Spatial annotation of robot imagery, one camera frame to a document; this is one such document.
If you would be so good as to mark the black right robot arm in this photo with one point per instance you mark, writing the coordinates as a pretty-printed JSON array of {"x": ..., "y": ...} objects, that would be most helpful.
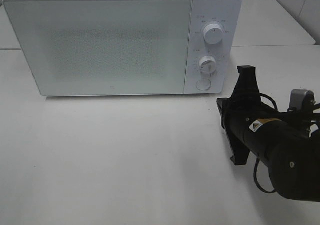
[{"x": 283, "y": 141}]

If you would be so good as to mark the round white door button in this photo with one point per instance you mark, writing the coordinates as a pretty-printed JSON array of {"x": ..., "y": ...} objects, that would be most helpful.
[{"x": 203, "y": 84}]

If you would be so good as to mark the white microwave door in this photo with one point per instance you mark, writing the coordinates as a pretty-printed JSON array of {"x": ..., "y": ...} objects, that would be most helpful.
[{"x": 103, "y": 47}]

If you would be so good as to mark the white upper power knob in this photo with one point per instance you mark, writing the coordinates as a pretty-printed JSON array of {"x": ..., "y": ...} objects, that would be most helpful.
[{"x": 213, "y": 33}]

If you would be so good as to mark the white microwave oven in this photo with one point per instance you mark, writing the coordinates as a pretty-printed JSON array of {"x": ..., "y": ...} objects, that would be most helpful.
[{"x": 202, "y": 12}]

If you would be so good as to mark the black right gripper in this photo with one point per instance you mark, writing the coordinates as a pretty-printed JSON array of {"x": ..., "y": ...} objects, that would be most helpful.
[{"x": 245, "y": 96}]

